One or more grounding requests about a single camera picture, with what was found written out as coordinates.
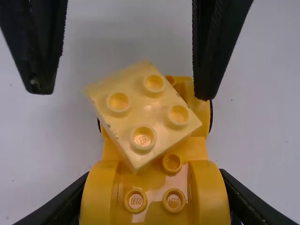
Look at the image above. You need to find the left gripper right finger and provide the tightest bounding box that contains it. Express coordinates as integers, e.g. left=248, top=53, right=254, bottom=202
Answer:
left=219, top=168, right=300, bottom=225

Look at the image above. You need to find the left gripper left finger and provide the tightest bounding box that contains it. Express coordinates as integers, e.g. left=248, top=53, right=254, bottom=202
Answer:
left=13, top=171, right=91, bottom=225

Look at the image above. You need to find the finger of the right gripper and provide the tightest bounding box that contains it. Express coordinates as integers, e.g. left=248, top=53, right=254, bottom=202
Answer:
left=191, top=0, right=256, bottom=102
left=0, top=0, right=69, bottom=95

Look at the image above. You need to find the yellow toy car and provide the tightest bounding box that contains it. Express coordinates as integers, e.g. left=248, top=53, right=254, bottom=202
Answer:
left=79, top=75, right=233, bottom=225

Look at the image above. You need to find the pale yellow toy brick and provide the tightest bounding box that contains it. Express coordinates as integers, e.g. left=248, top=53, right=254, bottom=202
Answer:
left=82, top=59, right=203, bottom=176

